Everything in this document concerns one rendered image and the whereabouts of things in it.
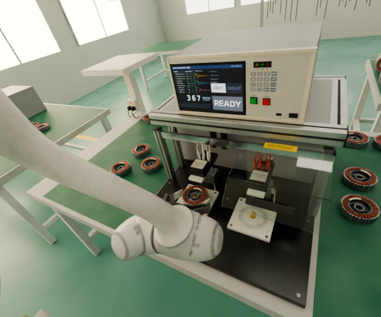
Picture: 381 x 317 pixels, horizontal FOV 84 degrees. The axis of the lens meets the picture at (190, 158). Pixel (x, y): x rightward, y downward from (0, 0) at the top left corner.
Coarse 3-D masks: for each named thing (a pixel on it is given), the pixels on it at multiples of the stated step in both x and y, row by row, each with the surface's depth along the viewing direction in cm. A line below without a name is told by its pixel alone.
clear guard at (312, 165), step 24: (288, 144) 64; (312, 144) 62; (240, 168) 59; (264, 168) 57; (288, 168) 56; (312, 168) 54; (240, 192) 55; (264, 192) 52; (288, 192) 50; (312, 192) 48; (264, 216) 52; (288, 216) 50; (312, 216) 47
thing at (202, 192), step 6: (192, 186) 91; (198, 186) 91; (186, 192) 89; (192, 192) 91; (198, 192) 91; (204, 192) 87; (186, 198) 87; (192, 198) 87; (198, 198) 88; (204, 198) 85; (192, 204) 84
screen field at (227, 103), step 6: (216, 96) 70; (222, 96) 69; (228, 96) 68; (216, 102) 71; (222, 102) 70; (228, 102) 69; (234, 102) 68; (240, 102) 67; (216, 108) 72; (222, 108) 71; (228, 108) 70; (234, 108) 69; (240, 108) 68
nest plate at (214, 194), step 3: (207, 189) 93; (210, 189) 93; (210, 192) 92; (213, 192) 91; (216, 192) 91; (210, 195) 90; (213, 195) 90; (216, 195) 90; (180, 198) 92; (189, 198) 91; (213, 198) 89; (177, 201) 91; (180, 201) 91; (213, 201) 88; (210, 204) 86; (207, 213) 84
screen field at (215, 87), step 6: (216, 84) 67; (222, 84) 66; (228, 84) 65; (234, 84) 64; (240, 84) 63; (216, 90) 68; (222, 90) 67; (228, 90) 66; (234, 90) 65; (240, 90) 64
